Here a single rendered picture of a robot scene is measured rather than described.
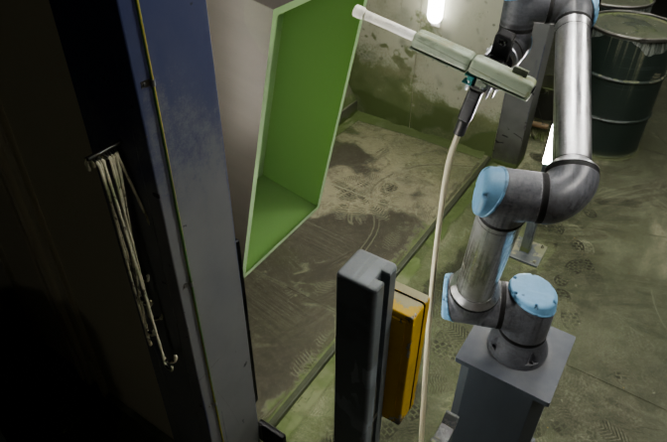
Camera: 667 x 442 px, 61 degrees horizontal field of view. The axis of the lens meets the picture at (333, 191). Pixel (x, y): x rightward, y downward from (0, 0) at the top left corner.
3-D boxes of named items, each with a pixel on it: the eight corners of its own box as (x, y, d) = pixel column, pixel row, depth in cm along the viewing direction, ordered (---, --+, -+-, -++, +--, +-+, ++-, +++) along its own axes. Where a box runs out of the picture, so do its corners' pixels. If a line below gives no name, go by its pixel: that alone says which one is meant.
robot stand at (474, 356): (535, 441, 227) (576, 337, 189) (509, 507, 206) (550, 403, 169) (464, 403, 241) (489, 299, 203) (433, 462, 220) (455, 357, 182)
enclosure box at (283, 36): (178, 239, 245) (179, -36, 166) (262, 174, 287) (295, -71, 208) (240, 281, 235) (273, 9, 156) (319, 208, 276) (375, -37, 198)
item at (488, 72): (504, 150, 144) (542, 73, 129) (498, 158, 141) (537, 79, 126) (344, 73, 158) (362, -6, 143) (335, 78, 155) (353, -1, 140)
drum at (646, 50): (557, 115, 452) (587, 5, 400) (635, 127, 437) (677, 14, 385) (556, 152, 407) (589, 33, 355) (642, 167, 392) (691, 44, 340)
